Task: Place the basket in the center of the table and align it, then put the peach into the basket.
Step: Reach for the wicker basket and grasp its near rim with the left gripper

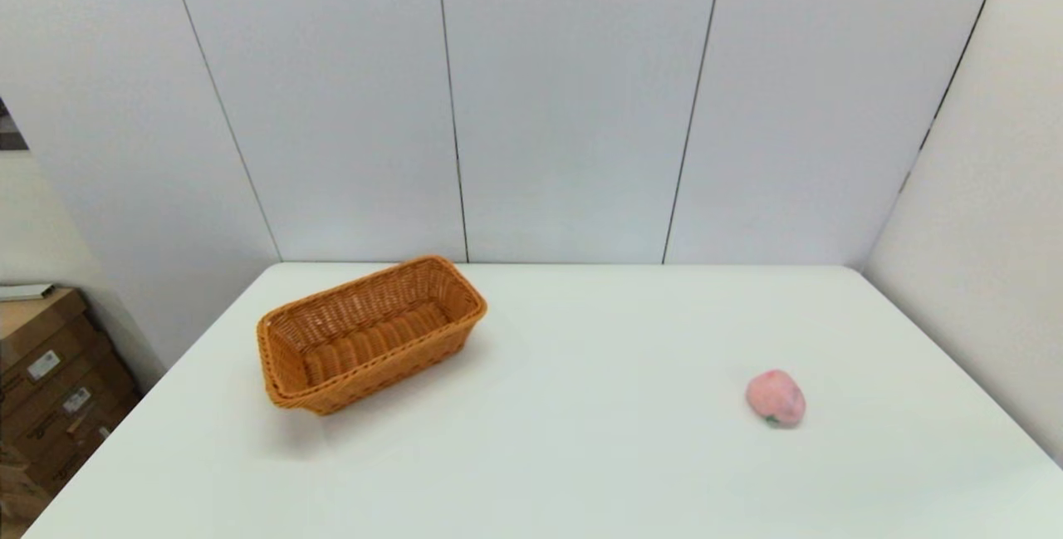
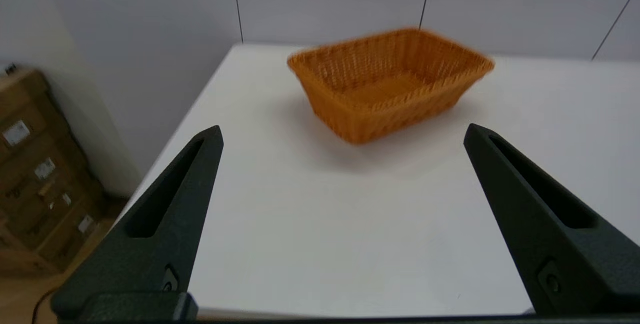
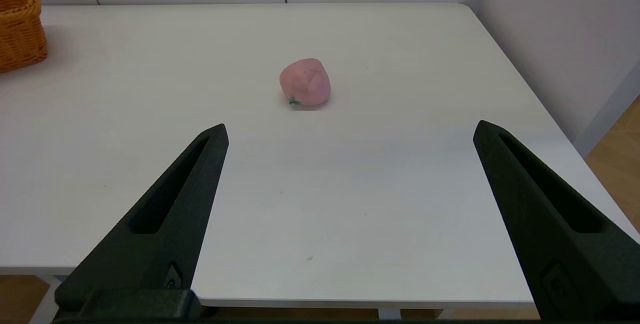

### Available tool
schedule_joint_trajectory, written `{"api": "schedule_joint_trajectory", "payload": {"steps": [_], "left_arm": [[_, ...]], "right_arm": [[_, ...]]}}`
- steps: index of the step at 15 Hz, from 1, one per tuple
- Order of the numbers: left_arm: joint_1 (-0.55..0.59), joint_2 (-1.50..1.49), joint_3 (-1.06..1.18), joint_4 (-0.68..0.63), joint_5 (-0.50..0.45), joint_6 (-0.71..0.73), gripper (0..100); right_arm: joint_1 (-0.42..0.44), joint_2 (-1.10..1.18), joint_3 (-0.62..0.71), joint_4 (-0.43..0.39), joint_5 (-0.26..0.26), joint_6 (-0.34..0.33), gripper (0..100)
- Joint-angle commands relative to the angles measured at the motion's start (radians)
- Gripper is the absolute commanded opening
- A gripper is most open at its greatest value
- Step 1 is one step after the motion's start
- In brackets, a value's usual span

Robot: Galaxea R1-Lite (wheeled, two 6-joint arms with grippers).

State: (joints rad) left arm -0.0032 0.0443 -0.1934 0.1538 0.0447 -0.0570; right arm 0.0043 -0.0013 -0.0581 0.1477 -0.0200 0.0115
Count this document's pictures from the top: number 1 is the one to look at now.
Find dark wall picture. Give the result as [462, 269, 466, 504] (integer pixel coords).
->
[0, 97, 29, 152]

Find pink toy peach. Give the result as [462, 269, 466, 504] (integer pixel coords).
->
[745, 369, 807, 429]

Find plain cardboard box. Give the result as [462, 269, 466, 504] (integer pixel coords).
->
[0, 287, 89, 365]

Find cardboard box with white label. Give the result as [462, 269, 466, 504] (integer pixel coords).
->
[0, 356, 140, 497]
[0, 315, 117, 419]

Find orange wicker basket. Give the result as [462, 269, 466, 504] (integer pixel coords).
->
[256, 254, 488, 416]

